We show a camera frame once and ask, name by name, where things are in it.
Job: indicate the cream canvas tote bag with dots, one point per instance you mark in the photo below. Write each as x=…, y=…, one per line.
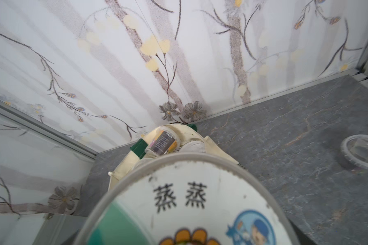
x=189, y=139

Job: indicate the clear purple label seed jar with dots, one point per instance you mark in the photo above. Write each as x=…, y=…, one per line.
x=355, y=151

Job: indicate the white cartoon label seed jar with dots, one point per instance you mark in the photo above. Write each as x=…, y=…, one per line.
x=188, y=199

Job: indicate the grey metal case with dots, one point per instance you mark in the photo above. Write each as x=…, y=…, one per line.
x=45, y=229

